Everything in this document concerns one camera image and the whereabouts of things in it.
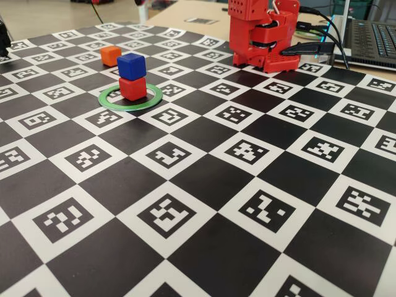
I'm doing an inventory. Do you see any red cube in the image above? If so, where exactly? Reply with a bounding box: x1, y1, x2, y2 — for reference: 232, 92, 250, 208
118, 76, 147, 101

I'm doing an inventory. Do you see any blue cube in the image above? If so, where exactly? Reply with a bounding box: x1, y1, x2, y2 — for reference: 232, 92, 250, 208
116, 53, 147, 80

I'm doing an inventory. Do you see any orange cube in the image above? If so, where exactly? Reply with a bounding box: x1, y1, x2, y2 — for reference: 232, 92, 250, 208
100, 45, 123, 67

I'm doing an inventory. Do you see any checkerboard marker mat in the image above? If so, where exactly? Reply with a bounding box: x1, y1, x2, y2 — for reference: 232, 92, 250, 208
0, 21, 396, 297

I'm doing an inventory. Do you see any small printed marker paper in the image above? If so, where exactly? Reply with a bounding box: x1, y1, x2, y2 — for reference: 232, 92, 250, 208
184, 17, 219, 25

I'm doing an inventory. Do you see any white table leg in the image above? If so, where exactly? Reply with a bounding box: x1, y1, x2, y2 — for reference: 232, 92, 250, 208
137, 0, 149, 24

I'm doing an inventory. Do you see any black clamp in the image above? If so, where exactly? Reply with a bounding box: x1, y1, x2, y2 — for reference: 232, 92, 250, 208
280, 41, 336, 57

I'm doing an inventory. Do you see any green disc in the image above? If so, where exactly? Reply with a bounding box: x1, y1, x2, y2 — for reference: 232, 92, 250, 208
293, 29, 324, 40

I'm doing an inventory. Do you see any dark laptop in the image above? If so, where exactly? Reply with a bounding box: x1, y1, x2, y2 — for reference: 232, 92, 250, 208
327, 0, 396, 71

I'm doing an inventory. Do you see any black object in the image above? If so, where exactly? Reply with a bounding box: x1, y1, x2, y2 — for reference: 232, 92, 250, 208
0, 20, 12, 62

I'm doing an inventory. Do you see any green ring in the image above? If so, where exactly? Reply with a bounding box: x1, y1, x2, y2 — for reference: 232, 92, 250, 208
98, 84, 163, 112

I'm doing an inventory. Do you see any black cable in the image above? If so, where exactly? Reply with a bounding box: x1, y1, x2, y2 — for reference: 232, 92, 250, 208
296, 21, 344, 59
299, 6, 350, 71

